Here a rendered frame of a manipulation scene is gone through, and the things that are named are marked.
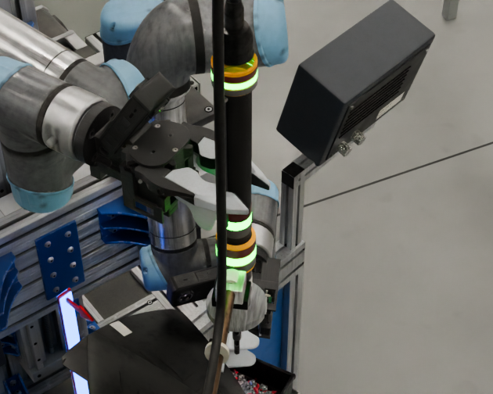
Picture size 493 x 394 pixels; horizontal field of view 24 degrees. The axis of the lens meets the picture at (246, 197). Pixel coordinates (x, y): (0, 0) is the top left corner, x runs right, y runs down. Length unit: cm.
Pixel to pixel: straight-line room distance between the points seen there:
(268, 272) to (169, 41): 37
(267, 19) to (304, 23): 247
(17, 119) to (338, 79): 80
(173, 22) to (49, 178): 38
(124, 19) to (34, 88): 79
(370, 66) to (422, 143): 171
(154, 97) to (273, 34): 53
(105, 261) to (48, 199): 96
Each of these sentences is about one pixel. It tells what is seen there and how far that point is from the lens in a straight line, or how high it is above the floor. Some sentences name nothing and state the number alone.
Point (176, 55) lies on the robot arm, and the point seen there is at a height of 146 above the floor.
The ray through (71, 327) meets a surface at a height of 111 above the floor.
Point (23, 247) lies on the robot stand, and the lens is 216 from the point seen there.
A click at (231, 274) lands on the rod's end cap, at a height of 155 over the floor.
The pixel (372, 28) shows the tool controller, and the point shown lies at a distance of 205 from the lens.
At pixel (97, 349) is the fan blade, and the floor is 144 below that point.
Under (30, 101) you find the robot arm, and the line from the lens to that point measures 126.
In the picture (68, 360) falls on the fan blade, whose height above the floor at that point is 121.
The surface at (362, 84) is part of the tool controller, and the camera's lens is 195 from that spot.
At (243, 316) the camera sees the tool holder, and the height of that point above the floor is 149.
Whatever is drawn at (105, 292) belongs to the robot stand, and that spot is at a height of 21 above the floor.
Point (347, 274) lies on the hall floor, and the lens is 327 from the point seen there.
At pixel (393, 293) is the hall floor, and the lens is 324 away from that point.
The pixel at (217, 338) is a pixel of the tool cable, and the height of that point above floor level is 157.
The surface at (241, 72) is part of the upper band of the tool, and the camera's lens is 105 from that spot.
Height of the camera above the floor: 248
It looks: 46 degrees down
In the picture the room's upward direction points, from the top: straight up
